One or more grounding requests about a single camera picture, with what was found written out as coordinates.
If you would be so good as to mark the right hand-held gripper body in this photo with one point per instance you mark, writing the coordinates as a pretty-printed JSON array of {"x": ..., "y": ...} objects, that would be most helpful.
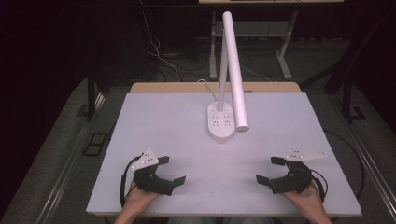
[{"x": 294, "y": 180}]

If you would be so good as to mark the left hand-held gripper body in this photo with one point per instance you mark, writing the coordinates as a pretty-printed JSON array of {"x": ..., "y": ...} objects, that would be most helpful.
[{"x": 149, "y": 182}]

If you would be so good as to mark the white desk lamp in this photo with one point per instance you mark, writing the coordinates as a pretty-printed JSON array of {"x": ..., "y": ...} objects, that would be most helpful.
[{"x": 235, "y": 77}]

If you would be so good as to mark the person's left hand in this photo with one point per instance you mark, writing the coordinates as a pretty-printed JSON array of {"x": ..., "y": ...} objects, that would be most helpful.
[{"x": 138, "y": 197}]

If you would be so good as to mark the person's right hand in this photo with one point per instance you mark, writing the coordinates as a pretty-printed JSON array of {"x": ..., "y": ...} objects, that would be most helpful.
[{"x": 306, "y": 199}]

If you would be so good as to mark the white board on table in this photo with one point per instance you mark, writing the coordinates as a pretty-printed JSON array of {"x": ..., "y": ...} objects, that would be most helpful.
[{"x": 193, "y": 155}]

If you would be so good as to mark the black metal stand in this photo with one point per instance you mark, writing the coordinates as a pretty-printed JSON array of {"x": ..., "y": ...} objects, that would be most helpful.
[
  {"x": 348, "y": 102},
  {"x": 91, "y": 96}
]

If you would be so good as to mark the metal-legged desk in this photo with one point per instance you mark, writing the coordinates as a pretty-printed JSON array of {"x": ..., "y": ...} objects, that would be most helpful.
[{"x": 282, "y": 56}]

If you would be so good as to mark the black floor frame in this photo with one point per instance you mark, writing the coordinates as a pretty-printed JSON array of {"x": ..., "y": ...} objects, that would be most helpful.
[{"x": 95, "y": 144}]

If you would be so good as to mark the metal floor rail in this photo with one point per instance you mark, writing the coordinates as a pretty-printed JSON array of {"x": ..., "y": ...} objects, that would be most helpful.
[
  {"x": 372, "y": 169},
  {"x": 63, "y": 180}
]

